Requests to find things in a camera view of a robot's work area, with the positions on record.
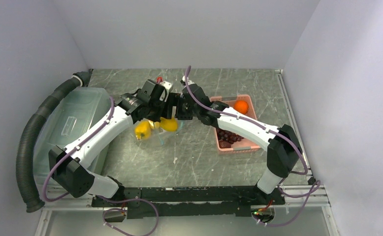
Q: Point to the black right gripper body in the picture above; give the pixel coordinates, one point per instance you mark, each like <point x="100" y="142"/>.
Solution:
<point x="184" y="110"/>

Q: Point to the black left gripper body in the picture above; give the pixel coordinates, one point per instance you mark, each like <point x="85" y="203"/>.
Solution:
<point x="157" y="108"/>

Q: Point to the yellow lemon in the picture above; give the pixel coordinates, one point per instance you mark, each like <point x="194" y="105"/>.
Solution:
<point x="169" y="125"/>

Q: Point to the clear zip top bag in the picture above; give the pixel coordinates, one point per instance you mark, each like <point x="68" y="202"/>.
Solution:
<point x="161" y="135"/>

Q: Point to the yellow bell pepper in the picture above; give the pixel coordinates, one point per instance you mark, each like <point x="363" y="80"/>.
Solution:
<point x="143" y="131"/>

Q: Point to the dark red grape bunch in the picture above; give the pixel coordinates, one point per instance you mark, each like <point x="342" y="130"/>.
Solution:
<point x="227" y="136"/>

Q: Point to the dark red date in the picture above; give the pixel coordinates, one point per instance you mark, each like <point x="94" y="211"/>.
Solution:
<point x="224" y="144"/>

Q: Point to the orange fruit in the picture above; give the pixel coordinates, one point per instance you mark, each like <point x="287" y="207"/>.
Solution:
<point x="241" y="106"/>

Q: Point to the yellow mango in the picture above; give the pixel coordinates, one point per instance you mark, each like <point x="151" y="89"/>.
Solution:
<point x="154" y="125"/>

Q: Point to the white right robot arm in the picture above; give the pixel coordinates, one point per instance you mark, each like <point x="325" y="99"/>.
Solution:
<point x="280" y="143"/>

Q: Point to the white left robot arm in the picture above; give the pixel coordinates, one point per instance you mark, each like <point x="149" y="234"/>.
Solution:
<point x="69" y="165"/>

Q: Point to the pink perforated plastic basket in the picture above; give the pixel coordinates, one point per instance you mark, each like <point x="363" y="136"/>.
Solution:
<point x="244" y="145"/>

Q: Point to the clear plastic storage bin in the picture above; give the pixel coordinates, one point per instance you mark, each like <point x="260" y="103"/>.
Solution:
<point x="76" y="113"/>

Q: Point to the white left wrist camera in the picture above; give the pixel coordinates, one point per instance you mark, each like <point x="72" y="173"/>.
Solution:
<point x="167" y="85"/>

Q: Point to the aluminium frame rail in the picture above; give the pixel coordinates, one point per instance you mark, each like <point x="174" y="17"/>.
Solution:
<point x="318" y="200"/>

